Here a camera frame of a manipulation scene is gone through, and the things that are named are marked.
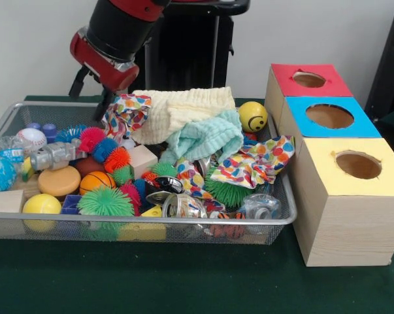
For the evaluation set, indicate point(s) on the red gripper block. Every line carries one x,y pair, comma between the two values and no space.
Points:
102,62

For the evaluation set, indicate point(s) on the polka dot colourful cloth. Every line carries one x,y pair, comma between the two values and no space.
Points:
126,114
255,160

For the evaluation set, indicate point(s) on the rainbow spiky caterpillar toy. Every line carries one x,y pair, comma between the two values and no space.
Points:
108,154

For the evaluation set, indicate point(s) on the silver robot toy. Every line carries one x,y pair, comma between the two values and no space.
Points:
53,156

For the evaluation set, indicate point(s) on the cream yellow cloth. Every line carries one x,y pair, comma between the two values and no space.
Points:
183,111

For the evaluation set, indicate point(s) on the mint green cloth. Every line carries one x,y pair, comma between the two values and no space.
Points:
206,137

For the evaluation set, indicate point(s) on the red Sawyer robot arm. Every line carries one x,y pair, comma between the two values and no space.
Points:
121,26

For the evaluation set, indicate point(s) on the clear shallow mesh bin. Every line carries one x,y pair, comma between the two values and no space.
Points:
278,203

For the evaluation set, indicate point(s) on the wooden box with three holes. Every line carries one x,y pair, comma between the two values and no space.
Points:
340,222

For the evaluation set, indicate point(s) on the white baseball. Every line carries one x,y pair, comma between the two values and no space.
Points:
31,139

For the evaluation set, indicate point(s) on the orange basketball toy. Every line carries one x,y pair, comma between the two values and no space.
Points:
97,182

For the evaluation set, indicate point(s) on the burger toy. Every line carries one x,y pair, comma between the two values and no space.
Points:
59,181

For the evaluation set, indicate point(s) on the small green spiky ball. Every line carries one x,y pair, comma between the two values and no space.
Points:
105,203

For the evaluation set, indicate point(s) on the plain yellow ball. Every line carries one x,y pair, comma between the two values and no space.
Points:
42,204

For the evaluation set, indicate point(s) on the pale wooden block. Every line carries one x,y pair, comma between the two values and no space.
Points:
6,203

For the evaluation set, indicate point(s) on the crushed silver can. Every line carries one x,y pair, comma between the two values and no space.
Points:
183,206

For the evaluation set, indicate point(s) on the yellow smiley ball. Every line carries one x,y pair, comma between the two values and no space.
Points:
253,116

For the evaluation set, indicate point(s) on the large green spiky ball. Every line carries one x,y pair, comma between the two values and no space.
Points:
229,194

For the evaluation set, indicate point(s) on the black chair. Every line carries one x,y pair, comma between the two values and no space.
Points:
389,72

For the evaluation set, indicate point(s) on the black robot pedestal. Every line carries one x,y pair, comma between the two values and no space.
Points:
183,52

